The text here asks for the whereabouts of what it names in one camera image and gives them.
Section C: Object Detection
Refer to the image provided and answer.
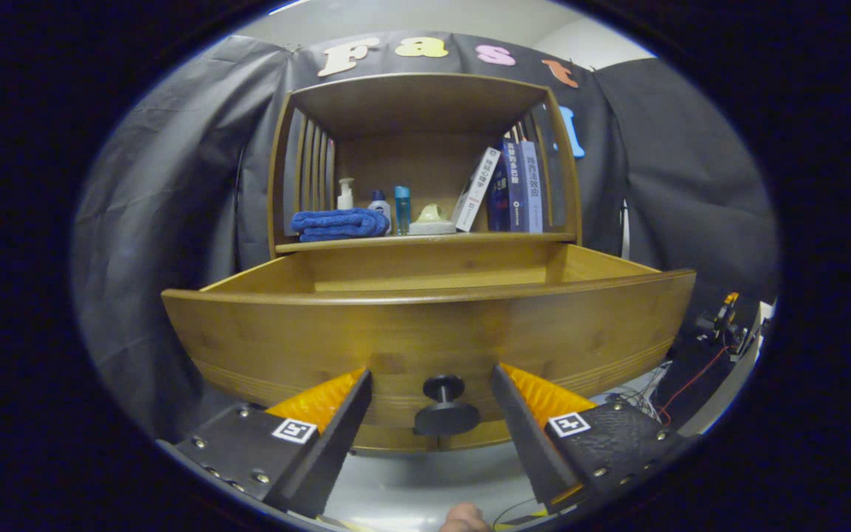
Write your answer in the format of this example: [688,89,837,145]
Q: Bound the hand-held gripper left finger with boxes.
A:
[173,367,372,519]

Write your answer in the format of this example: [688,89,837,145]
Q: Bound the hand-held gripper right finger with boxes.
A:
[491,361,685,516]

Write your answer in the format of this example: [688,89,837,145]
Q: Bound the wooden drawer with black knob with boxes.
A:
[161,242,697,438]

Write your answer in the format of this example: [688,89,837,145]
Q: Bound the cream handled scrub brush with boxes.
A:
[408,207,457,236]

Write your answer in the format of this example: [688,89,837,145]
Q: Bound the wooden cabinet door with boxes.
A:
[439,425,519,451]
[355,429,439,453]

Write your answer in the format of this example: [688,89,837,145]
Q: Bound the wooden countertop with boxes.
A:
[276,225,578,256]

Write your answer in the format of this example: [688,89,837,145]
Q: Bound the wooden cabinet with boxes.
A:
[268,72,583,453]

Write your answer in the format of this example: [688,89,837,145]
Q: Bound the black side table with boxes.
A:
[655,296,766,437]

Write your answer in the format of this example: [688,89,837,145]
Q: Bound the blue folded towel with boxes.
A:
[290,208,391,243]

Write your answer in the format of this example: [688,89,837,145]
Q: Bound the orange and black gripper device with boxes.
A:
[695,292,748,348]

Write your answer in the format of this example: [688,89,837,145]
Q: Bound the white bottle with blue cap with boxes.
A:
[368,190,392,236]

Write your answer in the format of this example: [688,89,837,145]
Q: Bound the pale blue book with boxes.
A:
[520,140,544,234]

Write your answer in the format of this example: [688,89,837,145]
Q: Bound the white book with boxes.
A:
[452,146,502,233]

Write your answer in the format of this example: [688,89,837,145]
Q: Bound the dark blue book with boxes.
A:
[488,140,524,233]

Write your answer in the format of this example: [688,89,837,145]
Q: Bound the black backdrop cloth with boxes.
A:
[71,33,779,444]

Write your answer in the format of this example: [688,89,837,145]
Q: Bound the tangled floor cables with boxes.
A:
[603,366,674,426]

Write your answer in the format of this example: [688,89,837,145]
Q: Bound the red cable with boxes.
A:
[658,344,729,426]

